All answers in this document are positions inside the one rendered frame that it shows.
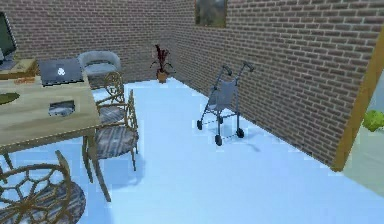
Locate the grey folding stroller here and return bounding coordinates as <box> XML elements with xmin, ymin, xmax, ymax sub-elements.
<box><xmin>196</xmin><ymin>61</ymin><xmax>256</xmax><ymax>147</ymax></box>

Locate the red potted house plant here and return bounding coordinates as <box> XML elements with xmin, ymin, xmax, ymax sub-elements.
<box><xmin>149</xmin><ymin>44</ymin><xmax>177</xmax><ymax>84</ymax></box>

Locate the grey upholstered armchair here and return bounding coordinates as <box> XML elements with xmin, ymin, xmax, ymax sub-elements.
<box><xmin>77</xmin><ymin>50</ymin><xmax>122</xmax><ymax>88</ymax></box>

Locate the grey laptop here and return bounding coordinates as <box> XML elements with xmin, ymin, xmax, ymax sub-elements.
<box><xmin>37</xmin><ymin>58</ymin><xmax>85</xmax><ymax>88</ymax></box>

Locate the wooden dining table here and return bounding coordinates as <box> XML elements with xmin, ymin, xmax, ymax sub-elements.
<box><xmin>0</xmin><ymin>75</ymin><xmax>112</xmax><ymax>203</ymax></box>

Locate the wooden side cabinet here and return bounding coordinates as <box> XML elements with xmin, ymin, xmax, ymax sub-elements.
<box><xmin>0</xmin><ymin>58</ymin><xmax>40</xmax><ymax>81</ymax></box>

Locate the green leafy plant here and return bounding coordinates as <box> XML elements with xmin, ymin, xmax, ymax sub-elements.
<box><xmin>362</xmin><ymin>109</ymin><xmax>384</xmax><ymax>133</ymax></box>

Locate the dark green plate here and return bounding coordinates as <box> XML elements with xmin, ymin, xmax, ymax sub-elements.
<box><xmin>0</xmin><ymin>92</ymin><xmax>21</xmax><ymax>106</ymax></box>

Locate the black television set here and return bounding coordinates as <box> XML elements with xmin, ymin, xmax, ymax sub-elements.
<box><xmin>0</xmin><ymin>11</ymin><xmax>18</xmax><ymax>66</ymax></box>

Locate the framed wall picture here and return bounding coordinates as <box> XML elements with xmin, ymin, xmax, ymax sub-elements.
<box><xmin>194</xmin><ymin>0</ymin><xmax>229</xmax><ymax>29</ymax></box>

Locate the wooden door frame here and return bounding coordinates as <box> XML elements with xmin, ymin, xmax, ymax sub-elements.
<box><xmin>330</xmin><ymin>25</ymin><xmax>384</xmax><ymax>173</ymax></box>

